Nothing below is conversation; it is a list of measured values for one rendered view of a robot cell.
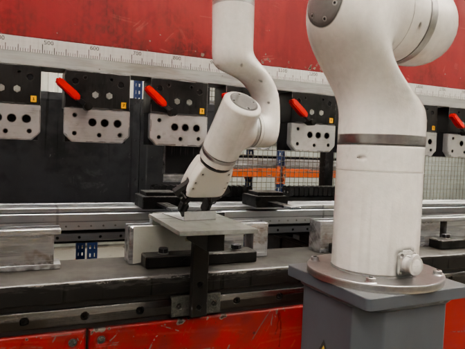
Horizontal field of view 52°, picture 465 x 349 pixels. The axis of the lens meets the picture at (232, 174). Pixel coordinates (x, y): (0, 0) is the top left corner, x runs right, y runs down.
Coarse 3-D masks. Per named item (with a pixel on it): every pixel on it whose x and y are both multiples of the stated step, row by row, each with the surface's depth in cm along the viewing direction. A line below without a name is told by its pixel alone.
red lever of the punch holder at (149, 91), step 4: (148, 88) 113; (152, 88) 113; (148, 92) 113; (152, 92) 113; (156, 92) 114; (152, 96) 113; (156, 96) 113; (160, 96) 114; (156, 100) 114; (160, 100) 114; (164, 100) 114; (160, 104) 114; (164, 104) 114; (168, 108) 115; (168, 112) 116; (172, 112) 115; (176, 112) 115
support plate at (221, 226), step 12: (156, 216) 117; (168, 216) 118; (216, 216) 121; (168, 228) 104; (180, 228) 101; (192, 228) 102; (204, 228) 102; (216, 228) 103; (228, 228) 104; (240, 228) 104; (252, 228) 105
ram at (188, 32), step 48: (0, 0) 103; (48, 0) 106; (96, 0) 110; (144, 0) 115; (192, 0) 120; (288, 0) 131; (0, 48) 103; (144, 48) 116; (192, 48) 121; (288, 48) 132; (432, 96) 154
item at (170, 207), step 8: (144, 192) 143; (152, 192) 142; (160, 192) 143; (168, 192) 144; (136, 200) 147; (144, 200) 140; (152, 200) 141; (160, 200) 142; (168, 200) 143; (176, 200) 144; (144, 208) 140; (152, 208) 141; (160, 208) 142; (168, 208) 130; (176, 208) 129
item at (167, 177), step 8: (168, 152) 123; (176, 152) 124; (184, 152) 125; (192, 152) 125; (168, 160) 123; (176, 160) 124; (184, 160) 125; (192, 160) 126; (168, 168) 123; (176, 168) 124; (184, 168) 125; (168, 176) 124; (176, 176) 125
